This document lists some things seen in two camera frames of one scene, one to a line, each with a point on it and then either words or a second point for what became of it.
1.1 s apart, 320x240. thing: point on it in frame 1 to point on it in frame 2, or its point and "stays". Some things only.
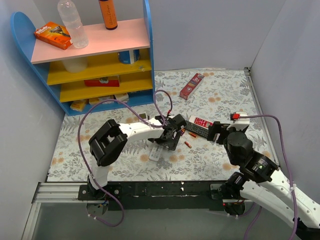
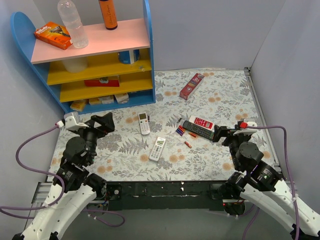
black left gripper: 169,137 to 93,128
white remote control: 155,152 stays
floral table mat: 211,102 stays
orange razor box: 54,34 stays
